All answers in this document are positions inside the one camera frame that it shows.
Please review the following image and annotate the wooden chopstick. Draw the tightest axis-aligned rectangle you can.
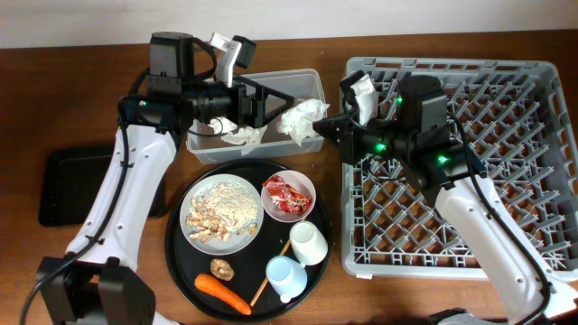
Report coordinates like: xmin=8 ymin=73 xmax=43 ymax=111
xmin=249 ymin=237 xmax=293 ymax=308

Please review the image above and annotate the red snack wrapper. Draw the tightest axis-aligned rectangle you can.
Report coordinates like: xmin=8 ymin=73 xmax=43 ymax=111
xmin=263 ymin=175 xmax=312 ymax=215

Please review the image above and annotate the clear plastic waste bin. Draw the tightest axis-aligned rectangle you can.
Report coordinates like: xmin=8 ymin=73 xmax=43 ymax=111
xmin=186 ymin=69 xmax=325 ymax=164

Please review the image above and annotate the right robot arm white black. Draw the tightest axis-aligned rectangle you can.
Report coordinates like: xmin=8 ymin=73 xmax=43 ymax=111
xmin=312 ymin=70 xmax=577 ymax=324

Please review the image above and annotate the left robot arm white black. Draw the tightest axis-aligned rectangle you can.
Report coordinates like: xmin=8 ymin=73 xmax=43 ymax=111
xmin=32 ymin=32 xmax=275 ymax=324

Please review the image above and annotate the white cup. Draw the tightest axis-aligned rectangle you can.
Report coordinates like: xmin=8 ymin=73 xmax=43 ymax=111
xmin=289 ymin=221 xmax=329 ymax=266

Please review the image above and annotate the orange carrot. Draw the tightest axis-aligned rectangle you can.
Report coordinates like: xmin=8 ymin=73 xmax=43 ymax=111
xmin=194 ymin=274 xmax=252 ymax=315

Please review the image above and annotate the light blue cup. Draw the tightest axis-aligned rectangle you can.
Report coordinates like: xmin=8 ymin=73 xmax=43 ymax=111
xmin=266 ymin=255 xmax=308 ymax=300

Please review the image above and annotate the white tissue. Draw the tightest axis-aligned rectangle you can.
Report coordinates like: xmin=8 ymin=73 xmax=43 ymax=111
xmin=276 ymin=98 xmax=330 ymax=146
xmin=209 ymin=117 xmax=267 ymax=145

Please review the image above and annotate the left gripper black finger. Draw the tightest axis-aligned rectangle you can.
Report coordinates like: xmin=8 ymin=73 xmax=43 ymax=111
xmin=261 ymin=100 xmax=294 ymax=126
xmin=234 ymin=75 xmax=294 ymax=102

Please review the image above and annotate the round black serving tray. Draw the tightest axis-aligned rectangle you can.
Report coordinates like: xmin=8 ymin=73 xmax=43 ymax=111
xmin=164 ymin=159 xmax=329 ymax=323

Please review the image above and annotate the grey dishwasher rack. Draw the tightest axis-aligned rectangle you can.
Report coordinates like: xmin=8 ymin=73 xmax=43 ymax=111
xmin=341 ymin=57 xmax=577 ymax=282

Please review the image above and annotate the black rectangular tray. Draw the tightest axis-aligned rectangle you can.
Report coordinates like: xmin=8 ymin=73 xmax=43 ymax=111
xmin=38 ymin=144 xmax=166 ymax=228

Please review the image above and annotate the grey plate with food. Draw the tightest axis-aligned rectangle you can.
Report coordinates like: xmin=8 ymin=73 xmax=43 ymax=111
xmin=178 ymin=174 xmax=264 ymax=255

